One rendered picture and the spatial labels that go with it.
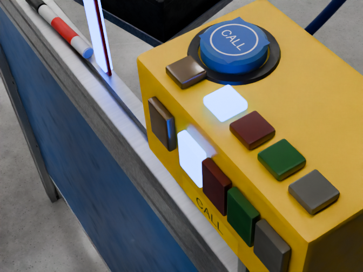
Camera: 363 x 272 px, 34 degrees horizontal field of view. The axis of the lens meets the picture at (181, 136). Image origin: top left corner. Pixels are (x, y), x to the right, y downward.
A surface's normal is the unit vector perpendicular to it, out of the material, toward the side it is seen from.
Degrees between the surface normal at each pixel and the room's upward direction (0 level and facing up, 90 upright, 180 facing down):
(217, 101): 0
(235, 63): 45
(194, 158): 90
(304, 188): 0
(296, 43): 0
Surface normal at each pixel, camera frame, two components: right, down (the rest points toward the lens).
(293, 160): -0.05, -0.65
